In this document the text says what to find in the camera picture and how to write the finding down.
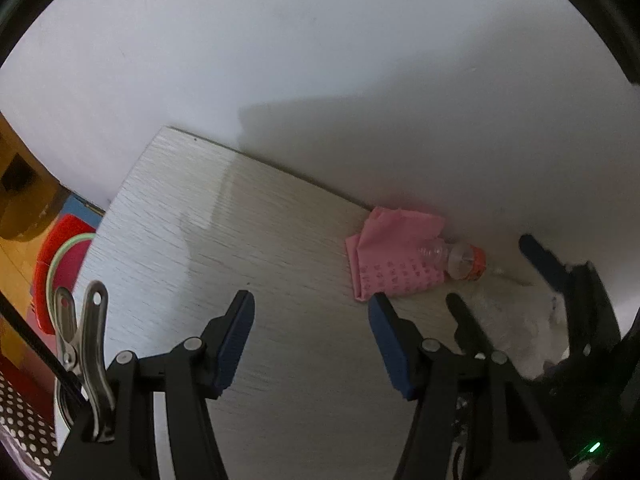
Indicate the metal spring clip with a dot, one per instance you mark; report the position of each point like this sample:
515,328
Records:
87,360

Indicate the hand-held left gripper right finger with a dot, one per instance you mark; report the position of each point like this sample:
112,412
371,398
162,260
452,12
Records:
392,347

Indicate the clear bottle with orange cap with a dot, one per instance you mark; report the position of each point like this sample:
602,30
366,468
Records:
462,260

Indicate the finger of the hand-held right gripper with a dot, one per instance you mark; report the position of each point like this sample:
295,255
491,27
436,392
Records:
545,262
467,325

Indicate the red foam mat tile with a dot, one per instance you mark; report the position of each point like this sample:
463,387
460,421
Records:
22,360

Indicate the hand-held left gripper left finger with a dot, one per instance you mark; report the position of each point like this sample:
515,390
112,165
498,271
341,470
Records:
235,345

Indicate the pink paper sheet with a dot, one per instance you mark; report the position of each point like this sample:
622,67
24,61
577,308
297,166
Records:
390,260

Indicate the red bin with green rim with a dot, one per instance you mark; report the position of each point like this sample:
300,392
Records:
70,270

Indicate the red plastic chair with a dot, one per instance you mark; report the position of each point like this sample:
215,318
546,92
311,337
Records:
55,240

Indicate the white plastic bag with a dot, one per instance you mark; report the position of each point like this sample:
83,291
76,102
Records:
525,330

